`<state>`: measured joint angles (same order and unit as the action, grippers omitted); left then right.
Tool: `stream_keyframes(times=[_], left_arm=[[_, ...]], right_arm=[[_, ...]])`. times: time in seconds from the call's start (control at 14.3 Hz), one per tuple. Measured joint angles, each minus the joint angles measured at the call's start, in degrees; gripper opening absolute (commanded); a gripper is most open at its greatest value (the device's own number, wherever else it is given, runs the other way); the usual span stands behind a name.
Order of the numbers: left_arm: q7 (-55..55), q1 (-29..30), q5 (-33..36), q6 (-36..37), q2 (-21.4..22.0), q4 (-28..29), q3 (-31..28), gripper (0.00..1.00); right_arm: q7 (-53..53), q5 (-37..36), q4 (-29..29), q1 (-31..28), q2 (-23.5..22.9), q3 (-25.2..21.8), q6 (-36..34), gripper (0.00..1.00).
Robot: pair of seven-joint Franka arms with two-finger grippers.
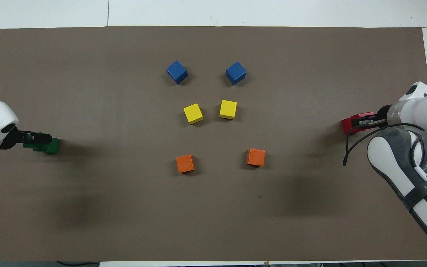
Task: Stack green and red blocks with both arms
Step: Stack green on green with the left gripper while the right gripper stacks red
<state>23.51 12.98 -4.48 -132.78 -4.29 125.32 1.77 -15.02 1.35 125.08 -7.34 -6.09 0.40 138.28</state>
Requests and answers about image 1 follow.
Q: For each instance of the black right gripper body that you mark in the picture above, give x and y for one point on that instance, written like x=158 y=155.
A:
x=380 y=119

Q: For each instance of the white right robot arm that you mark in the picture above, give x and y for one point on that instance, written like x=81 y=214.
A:
x=421 y=107

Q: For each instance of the orange wooden cube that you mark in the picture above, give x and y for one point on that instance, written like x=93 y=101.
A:
x=185 y=163
x=255 y=157

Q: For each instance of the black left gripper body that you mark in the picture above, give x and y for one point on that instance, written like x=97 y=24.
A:
x=24 y=138

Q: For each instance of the blue wooden cube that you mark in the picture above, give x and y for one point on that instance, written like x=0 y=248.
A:
x=235 y=73
x=176 y=72

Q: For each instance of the brown table mat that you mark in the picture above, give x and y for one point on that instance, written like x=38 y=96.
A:
x=213 y=222

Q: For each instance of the yellow wooden cube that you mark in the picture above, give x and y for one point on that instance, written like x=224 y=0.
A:
x=228 y=109
x=193 y=113

